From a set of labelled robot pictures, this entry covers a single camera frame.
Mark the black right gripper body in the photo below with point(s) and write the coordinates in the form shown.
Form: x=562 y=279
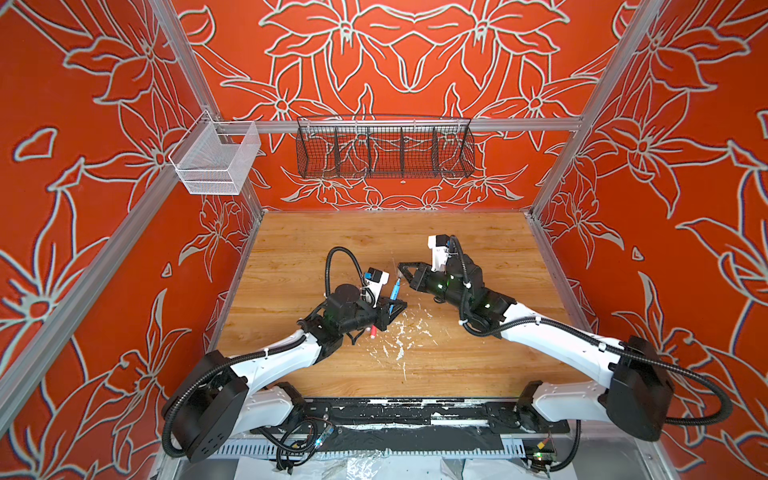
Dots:
x=439 y=285

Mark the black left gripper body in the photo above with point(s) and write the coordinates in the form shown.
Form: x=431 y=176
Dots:
x=363 y=317

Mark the blue pen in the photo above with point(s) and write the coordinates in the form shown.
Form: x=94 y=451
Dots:
x=394 y=294

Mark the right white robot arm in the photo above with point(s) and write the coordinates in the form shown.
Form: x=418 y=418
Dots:
x=626 y=384

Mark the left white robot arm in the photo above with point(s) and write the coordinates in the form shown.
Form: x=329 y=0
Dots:
x=222 y=396

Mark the white mesh basket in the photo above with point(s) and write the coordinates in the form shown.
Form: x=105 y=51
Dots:
x=210 y=160

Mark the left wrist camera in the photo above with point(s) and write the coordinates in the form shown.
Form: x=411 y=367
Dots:
x=374 y=280

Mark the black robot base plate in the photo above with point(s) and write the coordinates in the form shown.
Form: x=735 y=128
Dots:
x=430 y=423

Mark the white cable duct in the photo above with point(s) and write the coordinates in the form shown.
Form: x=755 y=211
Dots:
x=262 y=449

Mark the black wire basket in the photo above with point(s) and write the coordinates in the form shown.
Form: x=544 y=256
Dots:
x=384 y=153

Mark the horizontal aluminium frame rail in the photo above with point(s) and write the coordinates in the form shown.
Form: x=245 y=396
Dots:
x=476 y=125

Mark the right aluminium frame post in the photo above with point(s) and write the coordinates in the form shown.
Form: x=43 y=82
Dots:
x=626 y=47

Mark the left aluminium frame rail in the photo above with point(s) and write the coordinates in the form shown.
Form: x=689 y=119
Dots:
x=96 y=214

